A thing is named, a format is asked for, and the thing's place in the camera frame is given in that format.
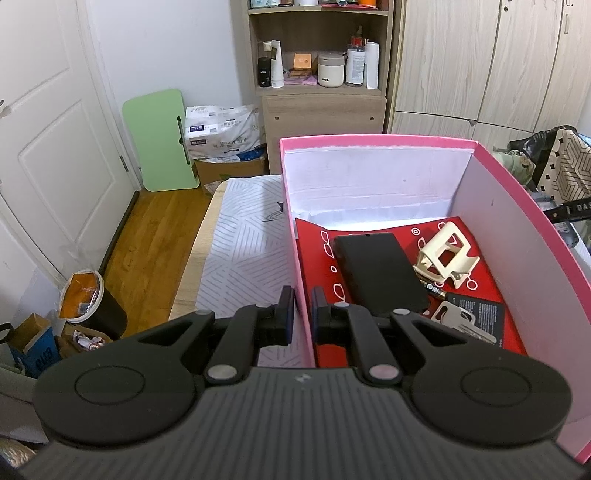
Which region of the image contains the small open brown carton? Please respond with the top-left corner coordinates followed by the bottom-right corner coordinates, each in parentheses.
top-left (68, 323), bottom-right (112, 355)

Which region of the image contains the pink cardboard box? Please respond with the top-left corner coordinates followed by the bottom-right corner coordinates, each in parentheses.
top-left (279, 134), bottom-right (591, 464)

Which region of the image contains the flat pink box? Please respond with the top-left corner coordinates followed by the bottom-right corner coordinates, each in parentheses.
top-left (284, 69), bottom-right (319, 87)

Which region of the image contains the white door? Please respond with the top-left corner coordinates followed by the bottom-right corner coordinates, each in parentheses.
top-left (0, 0), bottom-right (141, 296)

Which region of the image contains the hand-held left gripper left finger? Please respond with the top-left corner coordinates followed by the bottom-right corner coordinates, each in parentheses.
top-left (129, 285), bottom-right (296, 387)

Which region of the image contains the wooden bookshelf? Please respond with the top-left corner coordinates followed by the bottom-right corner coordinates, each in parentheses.
top-left (231, 0), bottom-right (395, 178)

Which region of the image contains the green board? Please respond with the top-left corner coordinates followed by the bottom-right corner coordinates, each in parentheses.
top-left (122, 89), bottom-right (200, 192)

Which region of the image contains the trash bin with orange bag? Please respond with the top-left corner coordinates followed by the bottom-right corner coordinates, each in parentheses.
top-left (60, 270), bottom-right (127, 340)

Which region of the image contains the green blanket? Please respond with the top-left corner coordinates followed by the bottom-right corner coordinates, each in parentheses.
top-left (496, 150), bottom-right (539, 188)

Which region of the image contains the patterned tote bag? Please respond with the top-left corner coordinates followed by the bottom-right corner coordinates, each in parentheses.
top-left (531, 126), bottom-right (591, 204)

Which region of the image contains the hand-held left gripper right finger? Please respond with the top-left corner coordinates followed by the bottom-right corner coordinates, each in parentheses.
top-left (310, 286), bottom-right (476, 387)

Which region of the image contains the black and gold battery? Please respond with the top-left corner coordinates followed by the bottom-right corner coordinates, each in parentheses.
top-left (418, 277), bottom-right (447, 299)

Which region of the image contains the black card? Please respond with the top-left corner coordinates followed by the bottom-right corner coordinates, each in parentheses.
top-left (445, 293), bottom-right (506, 344)

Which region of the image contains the white jar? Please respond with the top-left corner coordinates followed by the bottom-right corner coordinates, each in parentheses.
top-left (317, 54), bottom-right (345, 88)

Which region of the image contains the wooden wardrobe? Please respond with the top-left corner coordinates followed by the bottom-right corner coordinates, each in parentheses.
top-left (385, 0), bottom-right (591, 153)

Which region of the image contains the beige phone holder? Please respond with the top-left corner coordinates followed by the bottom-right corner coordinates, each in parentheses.
top-left (413, 222), bottom-right (481, 291)

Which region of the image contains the white tissue pack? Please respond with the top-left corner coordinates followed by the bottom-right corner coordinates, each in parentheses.
top-left (185, 104), bottom-right (266, 162)

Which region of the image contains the silver key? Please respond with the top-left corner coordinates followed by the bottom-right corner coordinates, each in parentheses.
top-left (422, 302), bottom-right (478, 330)

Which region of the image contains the red printed cloth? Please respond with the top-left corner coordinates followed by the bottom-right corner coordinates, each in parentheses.
top-left (294, 215), bottom-right (529, 370)

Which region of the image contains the brown cardboard box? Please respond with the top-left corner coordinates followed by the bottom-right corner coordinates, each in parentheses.
top-left (194, 154), bottom-right (271, 197)

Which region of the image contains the black power bank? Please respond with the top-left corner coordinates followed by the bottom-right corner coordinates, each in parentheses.
top-left (333, 232), bottom-right (431, 319)

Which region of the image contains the blue cardboard box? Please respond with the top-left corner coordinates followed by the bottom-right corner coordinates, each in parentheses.
top-left (9, 314), bottom-right (61, 379)

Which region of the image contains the black printed strap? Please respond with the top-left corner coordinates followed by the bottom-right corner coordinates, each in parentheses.
top-left (545, 198), bottom-right (591, 222)

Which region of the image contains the white tube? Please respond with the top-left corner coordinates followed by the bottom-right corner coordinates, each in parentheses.
top-left (270, 39), bottom-right (284, 88)

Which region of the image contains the white bottle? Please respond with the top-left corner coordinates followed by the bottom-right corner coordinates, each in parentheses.
top-left (366, 41), bottom-right (380, 90)

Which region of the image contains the white can with red cap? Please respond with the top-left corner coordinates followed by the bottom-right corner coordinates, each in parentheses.
top-left (345, 37), bottom-right (368, 87)

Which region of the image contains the wooden bed frame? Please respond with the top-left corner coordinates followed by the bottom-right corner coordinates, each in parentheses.
top-left (168, 180), bottom-right (232, 324)

